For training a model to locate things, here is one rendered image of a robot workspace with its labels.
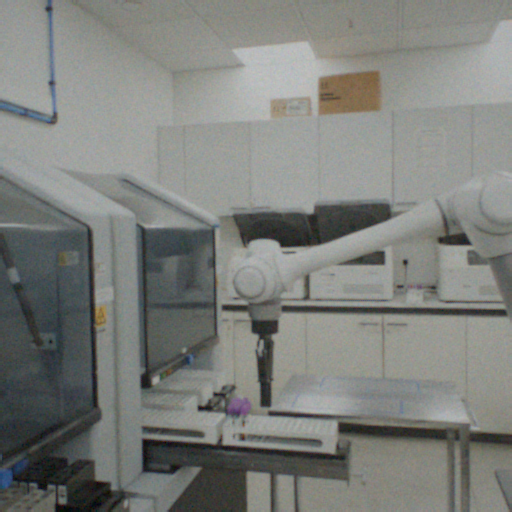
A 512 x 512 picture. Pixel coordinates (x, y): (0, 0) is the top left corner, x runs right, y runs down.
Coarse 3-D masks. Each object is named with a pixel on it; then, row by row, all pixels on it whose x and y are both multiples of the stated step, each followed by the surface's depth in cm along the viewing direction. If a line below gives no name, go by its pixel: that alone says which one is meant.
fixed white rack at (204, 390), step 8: (160, 384) 192; (168, 384) 192; (176, 384) 191; (184, 384) 191; (192, 384) 191; (200, 384) 191; (208, 384) 190; (144, 392) 196; (152, 392) 195; (160, 392) 186; (168, 392) 185; (176, 392) 185; (184, 392) 184; (192, 392) 183; (200, 392) 183; (208, 392) 187; (200, 400) 183
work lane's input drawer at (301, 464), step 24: (144, 456) 153; (168, 456) 151; (192, 456) 150; (216, 456) 148; (240, 456) 146; (264, 456) 145; (288, 456) 144; (312, 456) 143; (336, 456) 141; (336, 480) 141
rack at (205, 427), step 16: (144, 416) 159; (160, 416) 158; (176, 416) 158; (192, 416) 159; (208, 416) 158; (224, 416) 158; (144, 432) 156; (160, 432) 160; (176, 432) 161; (192, 432) 161; (208, 432) 150
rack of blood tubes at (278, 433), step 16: (256, 416) 157; (224, 432) 149; (240, 432) 148; (256, 432) 147; (272, 432) 146; (288, 432) 145; (304, 432) 144; (320, 432) 145; (336, 432) 148; (272, 448) 146; (288, 448) 145; (304, 448) 144; (320, 448) 143
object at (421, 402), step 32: (288, 384) 204; (320, 384) 204; (352, 384) 203; (384, 384) 203; (416, 384) 202; (448, 384) 202; (288, 416) 175; (320, 416) 173; (352, 416) 170; (384, 416) 168; (416, 416) 168; (448, 416) 168; (448, 448) 205; (448, 480) 206
